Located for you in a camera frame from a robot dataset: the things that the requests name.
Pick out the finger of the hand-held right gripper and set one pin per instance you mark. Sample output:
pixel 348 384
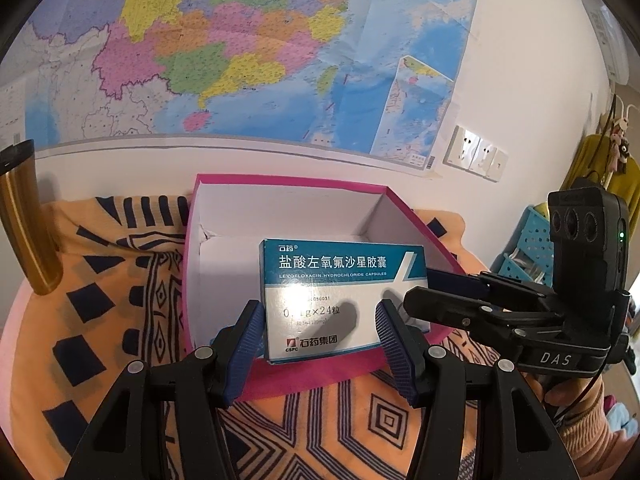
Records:
pixel 510 290
pixel 450 310

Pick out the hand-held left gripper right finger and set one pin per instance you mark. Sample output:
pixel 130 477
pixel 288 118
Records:
pixel 397 355

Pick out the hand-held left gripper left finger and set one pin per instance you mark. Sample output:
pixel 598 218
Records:
pixel 245 350

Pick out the pink cardboard box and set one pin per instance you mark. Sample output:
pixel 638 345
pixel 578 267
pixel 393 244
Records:
pixel 300 375

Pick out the teal white medicine box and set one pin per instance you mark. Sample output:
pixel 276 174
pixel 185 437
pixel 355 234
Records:
pixel 325 280

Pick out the person's right forearm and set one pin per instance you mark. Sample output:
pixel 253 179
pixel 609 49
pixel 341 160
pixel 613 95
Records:
pixel 595 450

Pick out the person's right hand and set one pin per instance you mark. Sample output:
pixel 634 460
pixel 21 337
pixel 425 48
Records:
pixel 570 395

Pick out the small yellow object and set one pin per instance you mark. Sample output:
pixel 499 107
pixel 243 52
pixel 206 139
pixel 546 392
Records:
pixel 541 210

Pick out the blue perforated plastic basket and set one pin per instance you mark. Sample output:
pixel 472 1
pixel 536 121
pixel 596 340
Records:
pixel 530 240

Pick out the yellow garment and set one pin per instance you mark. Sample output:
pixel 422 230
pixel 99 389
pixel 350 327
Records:
pixel 590 160

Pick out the small hanging plush toy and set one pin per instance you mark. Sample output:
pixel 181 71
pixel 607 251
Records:
pixel 620 142

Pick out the orange patterned blanket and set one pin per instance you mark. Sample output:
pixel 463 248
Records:
pixel 115 260

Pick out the light blue cloth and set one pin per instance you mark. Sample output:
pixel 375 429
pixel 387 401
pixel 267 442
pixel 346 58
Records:
pixel 622 417

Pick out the white air conditioner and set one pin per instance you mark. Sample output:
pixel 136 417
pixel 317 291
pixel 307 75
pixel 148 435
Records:
pixel 607 40

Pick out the gold metal tumbler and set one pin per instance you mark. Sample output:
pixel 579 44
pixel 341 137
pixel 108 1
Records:
pixel 27 220

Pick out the white wall socket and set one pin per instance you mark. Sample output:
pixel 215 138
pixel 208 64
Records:
pixel 498 164
pixel 459 146
pixel 482 156

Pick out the colourful wall map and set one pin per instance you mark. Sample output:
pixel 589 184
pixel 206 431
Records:
pixel 225 60

